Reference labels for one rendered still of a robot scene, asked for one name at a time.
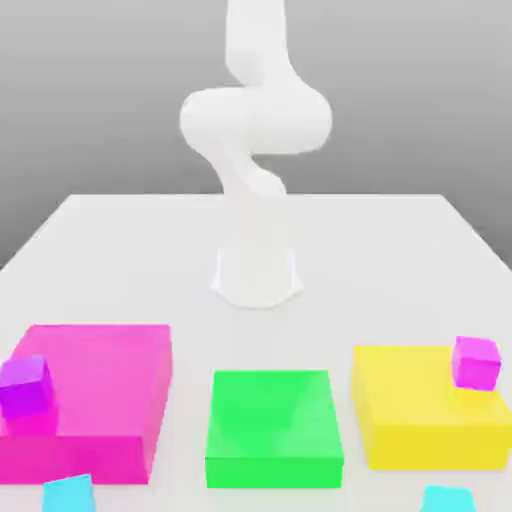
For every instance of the large pink box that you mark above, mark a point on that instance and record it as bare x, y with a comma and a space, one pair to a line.
108, 376

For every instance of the large green box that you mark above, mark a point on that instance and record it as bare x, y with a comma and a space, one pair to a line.
274, 416

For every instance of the small magenta cube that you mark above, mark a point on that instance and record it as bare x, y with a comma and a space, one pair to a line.
476, 364

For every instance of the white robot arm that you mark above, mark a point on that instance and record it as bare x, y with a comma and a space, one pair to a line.
256, 120

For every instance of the large yellow box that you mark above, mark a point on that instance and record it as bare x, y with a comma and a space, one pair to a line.
416, 404

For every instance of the small purple cube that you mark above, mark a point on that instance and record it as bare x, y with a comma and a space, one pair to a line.
24, 388

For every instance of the small cyan cube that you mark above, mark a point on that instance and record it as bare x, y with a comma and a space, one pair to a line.
68, 494
448, 500

